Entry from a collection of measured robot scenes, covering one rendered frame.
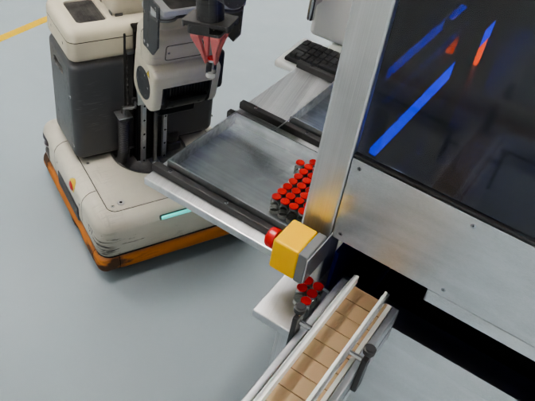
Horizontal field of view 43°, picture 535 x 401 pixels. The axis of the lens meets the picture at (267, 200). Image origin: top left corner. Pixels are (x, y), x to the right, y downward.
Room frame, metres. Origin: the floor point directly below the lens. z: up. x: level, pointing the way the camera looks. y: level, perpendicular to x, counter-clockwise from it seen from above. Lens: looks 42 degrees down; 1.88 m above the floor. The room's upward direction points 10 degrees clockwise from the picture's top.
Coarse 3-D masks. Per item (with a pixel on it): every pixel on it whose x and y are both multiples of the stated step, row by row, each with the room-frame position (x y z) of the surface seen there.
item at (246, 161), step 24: (240, 120) 1.37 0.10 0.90; (192, 144) 1.22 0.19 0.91; (216, 144) 1.28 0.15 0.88; (240, 144) 1.30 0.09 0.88; (264, 144) 1.31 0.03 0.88; (288, 144) 1.31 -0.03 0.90; (192, 168) 1.18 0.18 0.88; (216, 168) 1.19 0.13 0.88; (240, 168) 1.21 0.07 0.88; (264, 168) 1.22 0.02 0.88; (288, 168) 1.24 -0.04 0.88; (216, 192) 1.09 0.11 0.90; (240, 192) 1.13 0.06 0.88; (264, 192) 1.14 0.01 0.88; (264, 216) 1.03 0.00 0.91
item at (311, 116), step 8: (328, 88) 1.57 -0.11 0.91; (320, 96) 1.54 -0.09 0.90; (328, 96) 1.58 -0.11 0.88; (304, 104) 1.47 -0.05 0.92; (312, 104) 1.50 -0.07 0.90; (320, 104) 1.53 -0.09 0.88; (328, 104) 1.54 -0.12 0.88; (296, 112) 1.43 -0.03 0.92; (304, 112) 1.47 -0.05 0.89; (312, 112) 1.49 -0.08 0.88; (320, 112) 1.49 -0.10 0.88; (296, 120) 1.40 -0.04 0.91; (304, 120) 1.44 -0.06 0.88; (312, 120) 1.45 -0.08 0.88; (320, 120) 1.46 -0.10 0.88; (304, 128) 1.39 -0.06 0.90; (312, 128) 1.38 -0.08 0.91; (320, 128) 1.42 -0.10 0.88; (320, 136) 1.36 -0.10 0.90
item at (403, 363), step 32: (416, 320) 0.85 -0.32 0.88; (384, 352) 0.82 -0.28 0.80; (416, 352) 0.79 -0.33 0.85; (448, 352) 0.79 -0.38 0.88; (480, 352) 0.80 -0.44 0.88; (384, 384) 0.81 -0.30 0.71; (416, 384) 0.79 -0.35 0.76; (448, 384) 0.76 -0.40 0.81; (480, 384) 0.74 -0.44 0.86; (512, 384) 0.74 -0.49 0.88
